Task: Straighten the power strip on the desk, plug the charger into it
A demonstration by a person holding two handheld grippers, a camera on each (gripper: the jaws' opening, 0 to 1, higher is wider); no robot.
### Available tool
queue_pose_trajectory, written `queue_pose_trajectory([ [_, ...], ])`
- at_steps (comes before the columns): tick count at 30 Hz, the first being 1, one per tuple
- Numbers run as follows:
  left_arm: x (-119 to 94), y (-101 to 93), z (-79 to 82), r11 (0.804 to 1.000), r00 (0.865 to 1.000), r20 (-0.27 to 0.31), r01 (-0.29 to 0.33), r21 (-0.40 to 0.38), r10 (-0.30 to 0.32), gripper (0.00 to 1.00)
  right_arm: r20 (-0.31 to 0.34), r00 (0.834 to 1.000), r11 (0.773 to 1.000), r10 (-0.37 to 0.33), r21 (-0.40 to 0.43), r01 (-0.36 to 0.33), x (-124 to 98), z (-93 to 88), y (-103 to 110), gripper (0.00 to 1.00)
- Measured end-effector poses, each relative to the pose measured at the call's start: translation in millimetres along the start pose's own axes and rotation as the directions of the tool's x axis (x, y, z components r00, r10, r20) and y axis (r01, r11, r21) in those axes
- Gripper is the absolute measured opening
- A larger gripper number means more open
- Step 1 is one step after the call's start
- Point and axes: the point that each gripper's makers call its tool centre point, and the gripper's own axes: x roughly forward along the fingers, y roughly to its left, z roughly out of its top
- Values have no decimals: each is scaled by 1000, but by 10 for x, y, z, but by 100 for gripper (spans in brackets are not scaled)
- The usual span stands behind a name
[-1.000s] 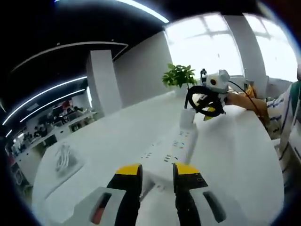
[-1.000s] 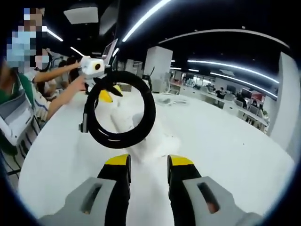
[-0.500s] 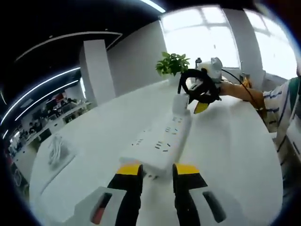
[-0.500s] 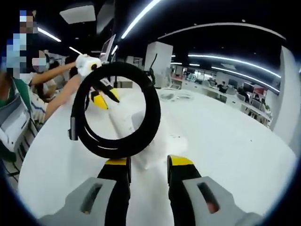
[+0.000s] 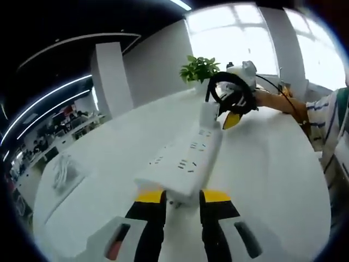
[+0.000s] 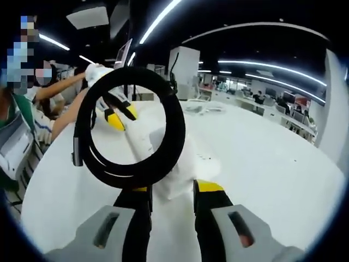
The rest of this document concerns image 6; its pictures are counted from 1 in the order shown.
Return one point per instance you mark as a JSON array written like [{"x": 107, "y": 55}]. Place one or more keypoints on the grey hanging ceiling panel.
[
  {"x": 87, "y": 16},
  {"x": 120, "y": 19}
]

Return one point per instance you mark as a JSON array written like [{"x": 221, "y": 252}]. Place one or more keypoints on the white power strip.
[{"x": 208, "y": 166}]

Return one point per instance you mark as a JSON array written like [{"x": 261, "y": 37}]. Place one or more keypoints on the straight ceiling light strip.
[
  {"x": 272, "y": 65},
  {"x": 253, "y": 75}
]

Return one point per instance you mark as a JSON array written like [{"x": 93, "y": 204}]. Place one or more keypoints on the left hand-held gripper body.
[{"x": 95, "y": 72}]

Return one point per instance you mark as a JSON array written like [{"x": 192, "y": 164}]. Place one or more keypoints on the long curved ceiling light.
[{"x": 153, "y": 26}]

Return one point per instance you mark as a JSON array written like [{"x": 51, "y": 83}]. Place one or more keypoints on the silver computer monitor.
[{"x": 122, "y": 54}]

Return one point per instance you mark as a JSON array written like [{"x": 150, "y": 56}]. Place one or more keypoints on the person in grey clothes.
[{"x": 41, "y": 128}]

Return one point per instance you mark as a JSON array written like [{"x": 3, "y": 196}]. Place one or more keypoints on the white desk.
[{"x": 259, "y": 163}]

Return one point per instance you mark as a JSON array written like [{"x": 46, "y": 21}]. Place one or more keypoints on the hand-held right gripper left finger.
[{"x": 136, "y": 218}]

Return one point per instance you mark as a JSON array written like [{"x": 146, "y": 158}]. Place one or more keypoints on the grey chest-worn device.
[{"x": 15, "y": 147}]

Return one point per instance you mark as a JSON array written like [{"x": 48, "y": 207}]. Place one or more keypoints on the row of white office desks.
[{"x": 272, "y": 109}]

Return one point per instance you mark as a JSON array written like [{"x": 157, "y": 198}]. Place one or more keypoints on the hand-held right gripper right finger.
[{"x": 210, "y": 204}]

